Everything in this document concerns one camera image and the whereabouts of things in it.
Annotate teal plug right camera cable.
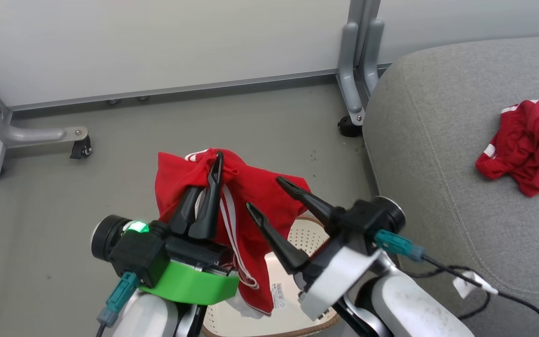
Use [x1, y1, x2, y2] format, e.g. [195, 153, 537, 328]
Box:
[375, 229, 539, 337]

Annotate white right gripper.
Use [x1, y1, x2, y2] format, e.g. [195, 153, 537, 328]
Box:
[246, 176, 383, 321]

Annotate red garment white trim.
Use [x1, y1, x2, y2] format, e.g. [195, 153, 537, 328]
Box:
[475, 95, 539, 198]

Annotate teal plug camera cable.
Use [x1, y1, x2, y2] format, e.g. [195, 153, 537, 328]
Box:
[95, 271, 140, 337]
[375, 229, 539, 337]

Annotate grey fabric sofa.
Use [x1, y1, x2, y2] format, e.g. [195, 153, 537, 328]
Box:
[362, 34, 539, 337]

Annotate grey partition foot single bar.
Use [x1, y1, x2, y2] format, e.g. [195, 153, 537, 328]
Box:
[0, 67, 89, 149]

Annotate grey partition post double foot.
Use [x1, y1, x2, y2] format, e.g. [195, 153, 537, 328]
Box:
[336, 0, 386, 127]

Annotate white laundry basket brown rim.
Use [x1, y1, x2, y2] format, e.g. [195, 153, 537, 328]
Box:
[202, 214, 340, 337]

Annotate white cable tag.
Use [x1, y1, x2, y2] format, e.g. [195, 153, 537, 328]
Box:
[452, 271, 499, 300]

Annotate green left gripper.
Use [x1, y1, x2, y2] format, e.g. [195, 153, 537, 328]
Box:
[138, 152, 240, 306]

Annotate teal plug left camera cable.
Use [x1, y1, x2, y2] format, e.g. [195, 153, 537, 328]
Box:
[95, 271, 140, 337]

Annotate red garment white stripes label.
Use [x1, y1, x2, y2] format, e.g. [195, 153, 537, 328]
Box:
[154, 148, 312, 315]

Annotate black caster wheel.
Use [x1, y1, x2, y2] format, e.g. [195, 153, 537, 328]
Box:
[337, 115, 363, 138]
[70, 135, 93, 160]

